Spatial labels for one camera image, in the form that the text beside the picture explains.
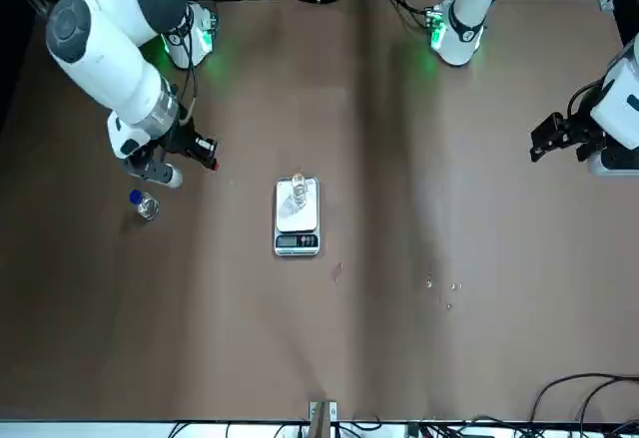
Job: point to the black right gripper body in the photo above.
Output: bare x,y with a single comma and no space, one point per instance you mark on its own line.
180,139

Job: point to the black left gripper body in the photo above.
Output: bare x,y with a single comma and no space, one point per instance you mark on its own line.
584,131

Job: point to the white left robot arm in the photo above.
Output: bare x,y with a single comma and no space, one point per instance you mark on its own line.
466,14

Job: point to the silver electronic balance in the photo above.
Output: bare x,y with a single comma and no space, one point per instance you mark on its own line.
297,241

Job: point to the clear glass bottle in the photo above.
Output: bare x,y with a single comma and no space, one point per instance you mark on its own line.
298,191

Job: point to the dropper bottle blue cap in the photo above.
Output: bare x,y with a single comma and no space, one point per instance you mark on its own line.
147,207

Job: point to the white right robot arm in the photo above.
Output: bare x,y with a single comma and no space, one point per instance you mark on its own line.
110,59

